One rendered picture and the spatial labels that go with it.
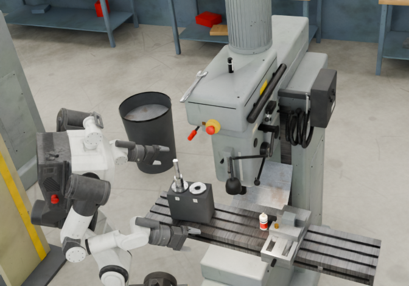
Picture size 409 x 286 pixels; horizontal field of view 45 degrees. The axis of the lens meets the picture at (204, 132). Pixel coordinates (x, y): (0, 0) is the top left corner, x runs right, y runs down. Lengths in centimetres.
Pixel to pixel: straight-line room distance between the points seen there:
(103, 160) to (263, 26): 89
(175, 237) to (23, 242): 198
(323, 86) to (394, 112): 302
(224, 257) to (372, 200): 189
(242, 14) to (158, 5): 527
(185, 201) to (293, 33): 106
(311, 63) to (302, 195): 75
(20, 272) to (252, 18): 265
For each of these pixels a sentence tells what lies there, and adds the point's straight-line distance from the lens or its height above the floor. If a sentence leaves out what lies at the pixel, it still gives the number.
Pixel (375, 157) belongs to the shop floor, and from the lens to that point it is 469.
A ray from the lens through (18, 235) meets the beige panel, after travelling 388.
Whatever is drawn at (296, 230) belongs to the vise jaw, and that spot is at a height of 106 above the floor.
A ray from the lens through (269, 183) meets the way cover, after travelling 288.
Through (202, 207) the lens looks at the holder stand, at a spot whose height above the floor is 107.
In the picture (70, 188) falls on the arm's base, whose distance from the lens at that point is 189.
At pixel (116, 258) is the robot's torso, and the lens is 246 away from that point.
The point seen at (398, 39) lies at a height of 23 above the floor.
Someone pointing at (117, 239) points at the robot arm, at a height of 145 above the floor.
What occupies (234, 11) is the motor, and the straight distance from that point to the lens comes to 220.
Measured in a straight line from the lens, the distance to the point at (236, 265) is 265.
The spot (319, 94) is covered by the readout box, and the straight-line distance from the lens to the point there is 231.
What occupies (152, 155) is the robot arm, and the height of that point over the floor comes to 140.
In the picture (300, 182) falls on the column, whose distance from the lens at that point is 290.
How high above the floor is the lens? 292
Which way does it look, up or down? 35 degrees down
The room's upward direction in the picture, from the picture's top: 8 degrees counter-clockwise
